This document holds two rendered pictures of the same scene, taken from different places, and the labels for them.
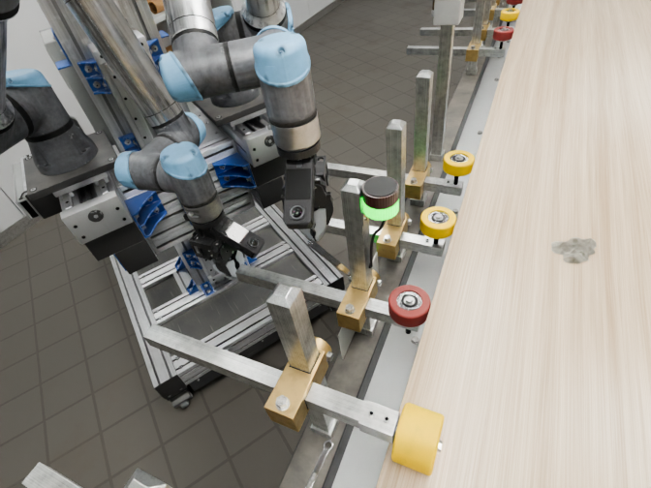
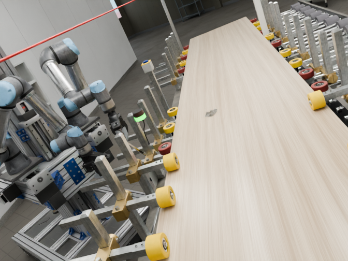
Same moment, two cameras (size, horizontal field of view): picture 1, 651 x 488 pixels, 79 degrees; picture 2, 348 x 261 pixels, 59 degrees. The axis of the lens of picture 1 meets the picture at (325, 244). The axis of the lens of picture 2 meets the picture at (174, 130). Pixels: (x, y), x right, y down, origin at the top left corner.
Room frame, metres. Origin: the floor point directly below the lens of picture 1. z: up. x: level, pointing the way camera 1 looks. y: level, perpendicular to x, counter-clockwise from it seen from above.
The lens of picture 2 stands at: (-1.06, 0.18, 1.64)
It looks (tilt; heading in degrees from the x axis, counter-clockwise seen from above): 24 degrees down; 345
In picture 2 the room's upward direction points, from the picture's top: 25 degrees counter-clockwise
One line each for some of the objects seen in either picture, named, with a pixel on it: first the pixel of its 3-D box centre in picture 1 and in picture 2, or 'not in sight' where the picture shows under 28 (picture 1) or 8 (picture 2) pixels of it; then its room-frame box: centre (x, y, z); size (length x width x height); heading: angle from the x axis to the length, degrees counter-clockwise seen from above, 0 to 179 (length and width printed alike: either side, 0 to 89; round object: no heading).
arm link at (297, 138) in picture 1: (294, 130); (106, 105); (0.58, 0.02, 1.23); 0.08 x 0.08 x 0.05
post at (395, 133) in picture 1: (395, 208); (155, 132); (0.75, -0.19, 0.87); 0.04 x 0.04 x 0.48; 59
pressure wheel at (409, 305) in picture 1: (408, 316); (168, 153); (0.45, -0.14, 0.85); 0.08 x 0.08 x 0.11
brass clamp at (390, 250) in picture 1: (393, 233); (159, 142); (0.73, -0.18, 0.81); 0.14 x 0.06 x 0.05; 149
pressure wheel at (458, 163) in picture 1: (456, 173); (175, 116); (0.88, -0.40, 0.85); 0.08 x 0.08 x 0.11
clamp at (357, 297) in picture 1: (360, 298); (151, 158); (0.52, -0.05, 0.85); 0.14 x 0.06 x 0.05; 149
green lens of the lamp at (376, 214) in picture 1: (381, 203); (140, 116); (0.51, -0.10, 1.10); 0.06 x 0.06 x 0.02
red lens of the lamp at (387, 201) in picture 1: (380, 192); (138, 113); (0.51, -0.10, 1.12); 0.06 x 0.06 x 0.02
